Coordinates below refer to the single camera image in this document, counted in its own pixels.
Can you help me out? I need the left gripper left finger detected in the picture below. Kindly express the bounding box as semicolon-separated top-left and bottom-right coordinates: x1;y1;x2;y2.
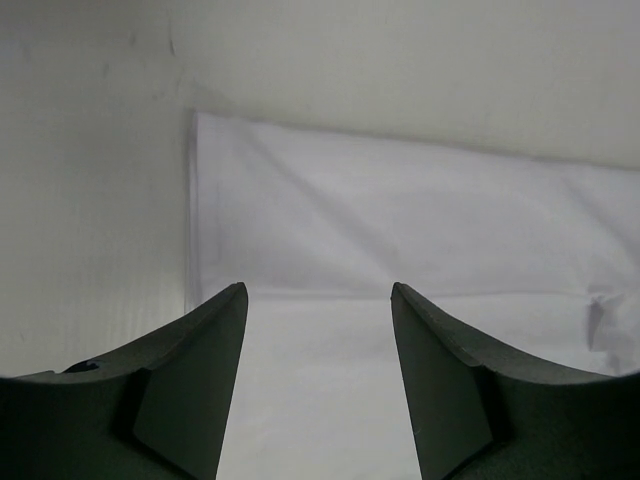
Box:
1;282;248;479

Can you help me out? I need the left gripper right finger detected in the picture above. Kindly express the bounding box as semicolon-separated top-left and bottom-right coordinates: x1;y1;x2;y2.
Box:
391;283;639;480

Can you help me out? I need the white t shirt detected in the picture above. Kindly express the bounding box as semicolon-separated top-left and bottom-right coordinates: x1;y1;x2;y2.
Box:
190;113;639;479

